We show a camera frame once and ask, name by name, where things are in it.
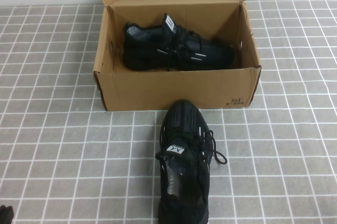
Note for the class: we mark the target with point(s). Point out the black knit sneaker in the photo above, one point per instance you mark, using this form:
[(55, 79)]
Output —
[(184, 121), (147, 50)]

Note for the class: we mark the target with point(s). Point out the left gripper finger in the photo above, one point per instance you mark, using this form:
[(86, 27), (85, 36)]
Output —
[(2, 214), (9, 214)]

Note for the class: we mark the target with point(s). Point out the brown cardboard shoe box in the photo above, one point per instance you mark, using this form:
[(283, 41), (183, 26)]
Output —
[(168, 90)]

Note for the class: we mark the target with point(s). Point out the grey white-grid tablecloth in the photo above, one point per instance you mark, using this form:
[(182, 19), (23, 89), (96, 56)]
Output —
[(52, 155)]

